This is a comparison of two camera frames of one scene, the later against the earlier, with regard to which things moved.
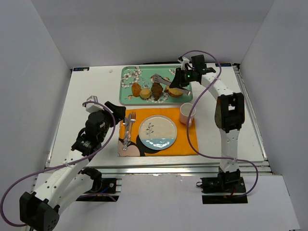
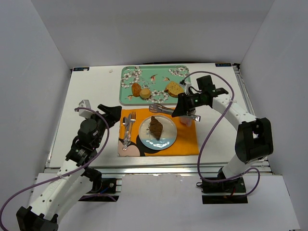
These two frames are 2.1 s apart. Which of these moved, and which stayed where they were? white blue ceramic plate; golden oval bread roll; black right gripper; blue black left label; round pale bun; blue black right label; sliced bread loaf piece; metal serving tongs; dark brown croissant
Moved: black right gripper; metal serving tongs; dark brown croissant
Stayed: round pale bun; sliced bread loaf piece; blue black left label; golden oval bread roll; blue black right label; white blue ceramic plate
